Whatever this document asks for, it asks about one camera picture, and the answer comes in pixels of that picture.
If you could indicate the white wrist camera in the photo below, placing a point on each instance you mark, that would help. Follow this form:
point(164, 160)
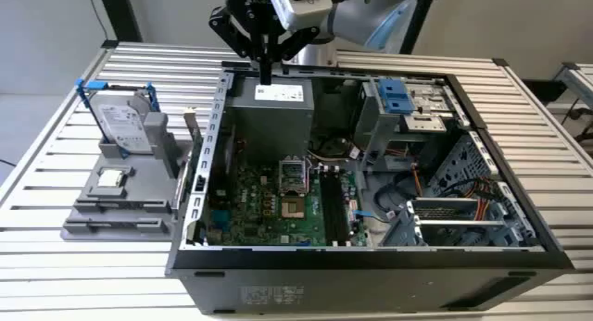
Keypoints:
point(302, 8)

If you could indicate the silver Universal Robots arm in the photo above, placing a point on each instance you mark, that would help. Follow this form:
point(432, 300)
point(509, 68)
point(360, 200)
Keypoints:
point(347, 22)

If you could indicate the grey parts rack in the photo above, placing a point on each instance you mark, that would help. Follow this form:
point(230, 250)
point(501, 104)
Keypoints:
point(148, 189)

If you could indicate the black RAM slot white clips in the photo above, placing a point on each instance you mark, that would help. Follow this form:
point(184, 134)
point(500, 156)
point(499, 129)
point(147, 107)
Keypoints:
point(339, 206)
point(327, 206)

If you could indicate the black square chipset chip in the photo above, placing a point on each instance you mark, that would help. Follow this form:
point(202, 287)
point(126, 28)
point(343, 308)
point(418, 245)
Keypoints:
point(252, 231)

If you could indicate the grey power supply unit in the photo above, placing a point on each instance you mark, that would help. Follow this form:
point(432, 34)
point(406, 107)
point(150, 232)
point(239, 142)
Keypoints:
point(274, 126)

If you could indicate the blue plastic drive rail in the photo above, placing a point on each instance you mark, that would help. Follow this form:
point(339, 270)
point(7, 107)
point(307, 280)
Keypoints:
point(391, 88)
point(399, 106)

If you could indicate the green motherboard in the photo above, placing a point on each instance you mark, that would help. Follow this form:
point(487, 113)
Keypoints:
point(296, 230)

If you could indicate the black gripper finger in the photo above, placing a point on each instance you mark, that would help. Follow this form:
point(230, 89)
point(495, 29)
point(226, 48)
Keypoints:
point(296, 43)
point(232, 32)

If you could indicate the hard disk in blue carrier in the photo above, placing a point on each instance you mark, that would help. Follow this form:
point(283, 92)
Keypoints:
point(118, 126)

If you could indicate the silver CPU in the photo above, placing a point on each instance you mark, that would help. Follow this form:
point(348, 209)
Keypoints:
point(110, 178)

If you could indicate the orange board power connector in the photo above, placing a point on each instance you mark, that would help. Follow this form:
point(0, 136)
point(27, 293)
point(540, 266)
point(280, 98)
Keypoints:
point(354, 205)

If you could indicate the black cooling fan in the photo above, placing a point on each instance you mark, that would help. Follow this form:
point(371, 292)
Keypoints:
point(331, 145)

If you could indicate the black frame post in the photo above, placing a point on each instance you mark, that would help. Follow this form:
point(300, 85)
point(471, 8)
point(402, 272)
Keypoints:
point(122, 12)
point(419, 22)

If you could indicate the metal slat side table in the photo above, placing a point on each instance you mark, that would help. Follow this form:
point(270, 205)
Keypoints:
point(575, 74)

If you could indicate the metal disk bay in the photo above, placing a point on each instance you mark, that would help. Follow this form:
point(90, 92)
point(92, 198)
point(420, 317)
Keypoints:
point(444, 223)
point(384, 133)

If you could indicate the CPU socket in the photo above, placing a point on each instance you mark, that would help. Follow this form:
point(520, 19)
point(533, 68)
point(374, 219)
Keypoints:
point(292, 207)

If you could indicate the black open PC case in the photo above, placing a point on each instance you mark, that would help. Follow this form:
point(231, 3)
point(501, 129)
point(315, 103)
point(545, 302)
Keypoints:
point(371, 286)

